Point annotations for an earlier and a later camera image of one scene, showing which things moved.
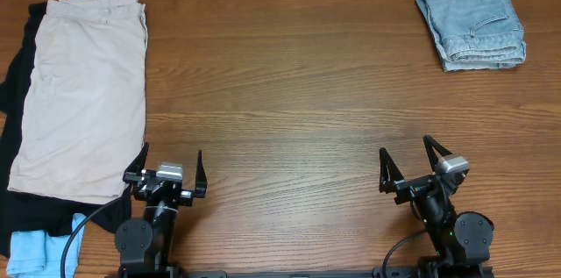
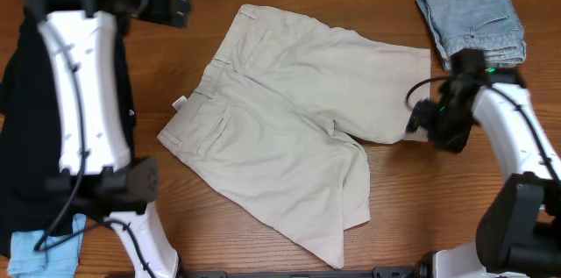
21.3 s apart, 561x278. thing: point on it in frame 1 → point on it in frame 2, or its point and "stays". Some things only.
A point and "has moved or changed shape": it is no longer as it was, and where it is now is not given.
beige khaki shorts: [84, 108] has moved or changed shape
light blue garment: [37, 254] stays
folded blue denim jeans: [472, 22] stays
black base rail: [379, 274] stays
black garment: [20, 211] stays
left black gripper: [132, 174] → [162, 12]
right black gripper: [389, 176] → [419, 118]
